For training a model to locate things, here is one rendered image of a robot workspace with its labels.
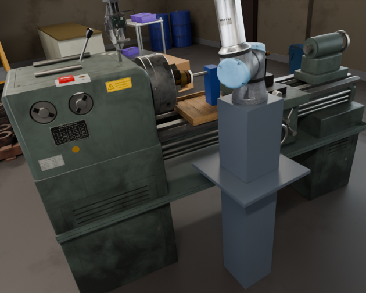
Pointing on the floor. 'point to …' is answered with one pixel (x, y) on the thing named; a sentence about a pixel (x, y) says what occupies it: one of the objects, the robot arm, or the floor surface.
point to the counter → (68, 40)
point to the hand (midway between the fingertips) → (119, 46)
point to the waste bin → (295, 57)
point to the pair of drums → (177, 21)
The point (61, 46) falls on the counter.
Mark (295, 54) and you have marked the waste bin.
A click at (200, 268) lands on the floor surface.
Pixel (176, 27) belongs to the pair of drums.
